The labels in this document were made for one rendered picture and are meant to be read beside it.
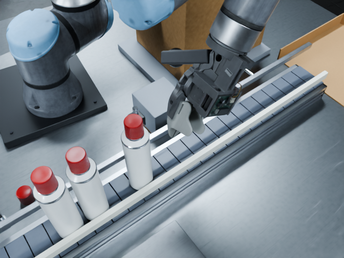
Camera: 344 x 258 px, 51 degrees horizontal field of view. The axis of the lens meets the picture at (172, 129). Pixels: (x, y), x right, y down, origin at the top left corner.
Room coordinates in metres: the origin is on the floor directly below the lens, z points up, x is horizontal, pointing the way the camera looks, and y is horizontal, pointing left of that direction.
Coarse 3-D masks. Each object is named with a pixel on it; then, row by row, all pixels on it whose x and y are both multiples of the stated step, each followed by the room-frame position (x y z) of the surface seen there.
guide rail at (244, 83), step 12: (300, 48) 0.72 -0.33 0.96; (276, 60) 0.67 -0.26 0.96; (288, 60) 0.68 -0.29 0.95; (264, 72) 0.63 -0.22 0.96; (156, 132) 0.45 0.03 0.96; (120, 156) 0.39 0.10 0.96; (36, 204) 0.29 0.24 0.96; (12, 216) 0.26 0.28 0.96; (24, 216) 0.27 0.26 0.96; (0, 228) 0.24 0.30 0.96
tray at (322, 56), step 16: (320, 32) 0.94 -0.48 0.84; (336, 32) 0.95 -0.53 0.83; (288, 48) 0.85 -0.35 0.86; (320, 48) 0.88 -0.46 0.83; (336, 48) 0.88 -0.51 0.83; (288, 64) 0.80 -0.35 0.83; (304, 64) 0.80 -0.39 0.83; (320, 64) 0.80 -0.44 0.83; (336, 64) 0.80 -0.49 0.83; (336, 80) 0.73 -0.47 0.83; (336, 96) 0.67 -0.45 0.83
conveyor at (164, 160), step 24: (264, 96) 0.63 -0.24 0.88; (216, 120) 0.55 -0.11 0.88; (240, 120) 0.55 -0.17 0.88; (264, 120) 0.55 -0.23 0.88; (192, 144) 0.48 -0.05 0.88; (168, 168) 0.41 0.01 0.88; (192, 168) 0.41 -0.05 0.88; (120, 192) 0.35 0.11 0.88; (120, 216) 0.30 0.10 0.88; (24, 240) 0.25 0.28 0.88; (48, 240) 0.25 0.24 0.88
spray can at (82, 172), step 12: (72, 156) 0.31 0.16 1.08; (84, 156) 0.31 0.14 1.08; (72, 168) 0.30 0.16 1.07; (84, 168) 0.30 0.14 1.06; (96, 168) 0.31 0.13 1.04; (72, 180) 0.29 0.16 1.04; (84, 180) 0.29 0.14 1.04; (96, 180) 0.30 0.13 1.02; (84, 192) 0.29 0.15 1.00; (96, 192) 0.30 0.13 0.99; (84, 204) 0.29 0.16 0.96; (96, 204) 0.29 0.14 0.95; (108, 204) 0.32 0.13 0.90; (96, 216) 0.29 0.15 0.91
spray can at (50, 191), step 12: (36, 168) 0.29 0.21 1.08; (48, 168) 0.29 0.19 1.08; (36, 180) 0.27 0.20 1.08; (48, 180) 0.27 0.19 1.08; (60, 180) 0.29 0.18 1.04; (36, 192) 0.27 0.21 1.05; (48, 192) 0.26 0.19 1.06; (60, 192) 0.27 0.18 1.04; (48, 204) 0.25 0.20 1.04; (60, 204) 0.26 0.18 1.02; (72, 204) 0.28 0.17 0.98; (48, 216) 0.25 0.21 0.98; (60, 216) 0.25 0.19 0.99; (72, 216) 0.26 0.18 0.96; (60, 228) 0.25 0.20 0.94; (72, 228) 0.26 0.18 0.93
